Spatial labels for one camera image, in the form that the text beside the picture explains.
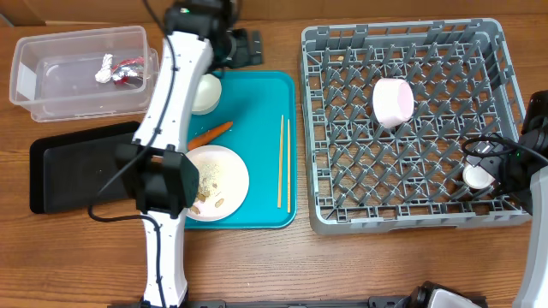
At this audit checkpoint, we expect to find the clear plastic bin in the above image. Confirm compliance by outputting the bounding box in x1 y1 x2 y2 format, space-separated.
9 26 159 122

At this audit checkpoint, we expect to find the black plastic tray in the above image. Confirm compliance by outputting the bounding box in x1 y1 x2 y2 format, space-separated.
29 121 140 214

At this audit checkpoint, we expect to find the teal serving tray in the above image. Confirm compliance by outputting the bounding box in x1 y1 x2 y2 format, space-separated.
186 71 298 229

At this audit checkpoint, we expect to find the white paper cup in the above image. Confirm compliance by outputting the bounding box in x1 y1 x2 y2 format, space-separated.
462 163 495 190

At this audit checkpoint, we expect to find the red silver foil wrapper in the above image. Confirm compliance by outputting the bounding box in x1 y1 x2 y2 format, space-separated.
111 56 145 86

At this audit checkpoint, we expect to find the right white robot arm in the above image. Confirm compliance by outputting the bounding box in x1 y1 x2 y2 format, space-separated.
462 90 547 308

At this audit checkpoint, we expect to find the white plate with scraps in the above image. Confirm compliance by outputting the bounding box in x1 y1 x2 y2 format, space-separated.
187 145 250 222

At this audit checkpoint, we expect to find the pink white bowl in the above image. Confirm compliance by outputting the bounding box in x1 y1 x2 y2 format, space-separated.
372 78 414 128

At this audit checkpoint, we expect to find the grey dishwasher rack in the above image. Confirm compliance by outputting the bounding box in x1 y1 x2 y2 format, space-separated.
301 18 529 234

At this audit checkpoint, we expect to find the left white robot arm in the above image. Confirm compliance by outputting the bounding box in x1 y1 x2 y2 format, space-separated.
114 0 263 307

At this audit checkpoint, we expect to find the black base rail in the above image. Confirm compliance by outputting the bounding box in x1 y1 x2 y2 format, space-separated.
106 294 412 308

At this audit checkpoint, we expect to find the pale green bowl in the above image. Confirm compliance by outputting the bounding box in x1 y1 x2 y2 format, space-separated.
192 74 222 116

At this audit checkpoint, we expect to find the orange carrot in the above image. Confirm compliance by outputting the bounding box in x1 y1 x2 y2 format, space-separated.
188 121 233 151

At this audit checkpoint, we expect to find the left wooden chopstick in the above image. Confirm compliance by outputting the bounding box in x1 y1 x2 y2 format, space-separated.
277 115 284 209

